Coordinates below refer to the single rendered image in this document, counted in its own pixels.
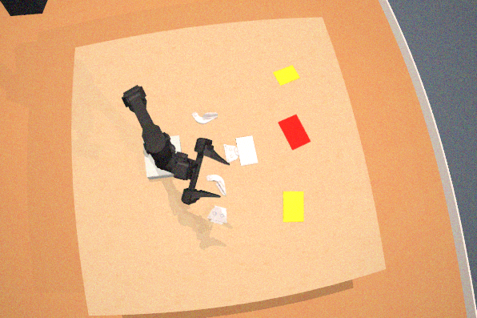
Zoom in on red rectangular block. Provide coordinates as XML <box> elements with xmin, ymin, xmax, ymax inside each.
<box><xmin>279</xmin><ymin>115</ymin><xmax>311</xmax><ymax>151</ymax></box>

